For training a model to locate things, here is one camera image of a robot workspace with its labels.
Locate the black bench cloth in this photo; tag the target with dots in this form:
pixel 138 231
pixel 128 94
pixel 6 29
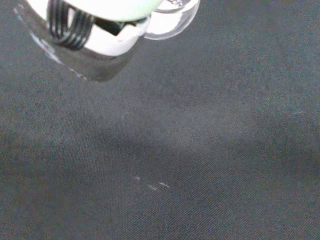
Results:
pixel 175 150

